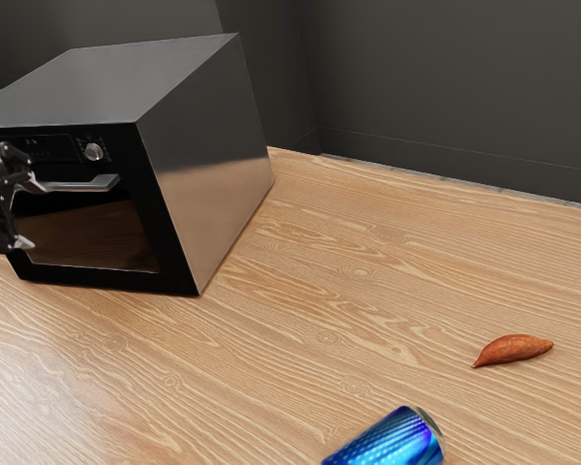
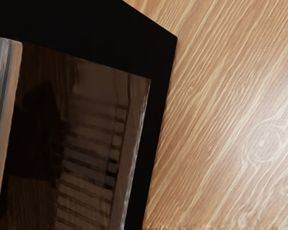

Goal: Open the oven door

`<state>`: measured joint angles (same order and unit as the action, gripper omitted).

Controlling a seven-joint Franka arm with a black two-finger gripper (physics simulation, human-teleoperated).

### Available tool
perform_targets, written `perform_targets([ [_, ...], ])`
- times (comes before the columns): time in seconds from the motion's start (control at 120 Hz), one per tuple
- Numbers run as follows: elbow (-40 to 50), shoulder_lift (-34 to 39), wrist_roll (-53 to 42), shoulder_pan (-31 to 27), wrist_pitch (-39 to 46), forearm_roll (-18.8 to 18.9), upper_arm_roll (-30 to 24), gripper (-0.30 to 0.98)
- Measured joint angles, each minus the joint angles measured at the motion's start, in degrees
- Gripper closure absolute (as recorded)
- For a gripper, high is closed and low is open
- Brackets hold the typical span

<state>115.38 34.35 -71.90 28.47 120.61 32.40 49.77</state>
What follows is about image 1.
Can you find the blue metal can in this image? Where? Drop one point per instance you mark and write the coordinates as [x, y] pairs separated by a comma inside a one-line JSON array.
[[392, 438]]

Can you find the brown sweet potato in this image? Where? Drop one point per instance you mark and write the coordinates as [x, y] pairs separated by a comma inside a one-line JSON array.
[[512, 350]]

